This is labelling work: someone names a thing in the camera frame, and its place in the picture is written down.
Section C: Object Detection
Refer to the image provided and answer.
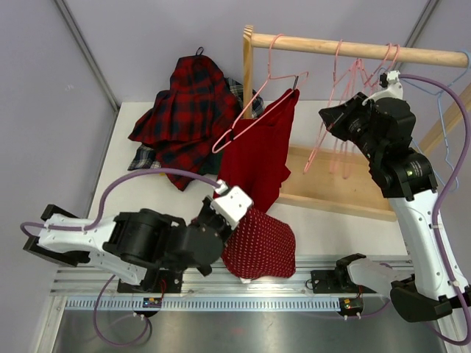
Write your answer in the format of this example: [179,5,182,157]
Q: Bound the red polka dot skirt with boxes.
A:
[222,208,296,280]

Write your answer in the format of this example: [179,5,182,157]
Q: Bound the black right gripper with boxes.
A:
[321,93,383,163]

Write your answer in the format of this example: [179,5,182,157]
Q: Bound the navy white plaid skirt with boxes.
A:
[127,77,265,171]

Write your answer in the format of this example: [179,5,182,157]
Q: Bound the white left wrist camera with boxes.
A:
[210,179,253,230]

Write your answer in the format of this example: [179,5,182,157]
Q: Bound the light blue wire hanger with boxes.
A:
[436,49,470,192]

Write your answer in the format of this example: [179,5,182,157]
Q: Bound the aluminium mounting rail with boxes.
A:
[49,253,446,313]

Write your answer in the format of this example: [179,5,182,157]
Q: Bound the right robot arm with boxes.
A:
[319,93,470,323]

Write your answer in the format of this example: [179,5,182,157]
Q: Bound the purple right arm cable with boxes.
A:
[399,73,471,346]

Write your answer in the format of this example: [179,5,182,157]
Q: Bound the red black plaid skirt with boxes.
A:
[128,54,241,173]

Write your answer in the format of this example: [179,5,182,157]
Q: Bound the wooden clothes rack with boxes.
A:
[242,25,470,221]

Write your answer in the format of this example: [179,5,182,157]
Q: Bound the plain red skirt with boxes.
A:
[218,90,300,213]

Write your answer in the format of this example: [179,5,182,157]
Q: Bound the pink hanger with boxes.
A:
[364,43,400,93]
[210,33,310,154]
[302,38,365,175]
[326,58,367,179]

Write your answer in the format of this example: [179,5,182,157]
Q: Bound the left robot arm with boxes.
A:
[23,197,247,293]

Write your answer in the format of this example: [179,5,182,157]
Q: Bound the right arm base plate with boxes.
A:
[310,269,351,294]

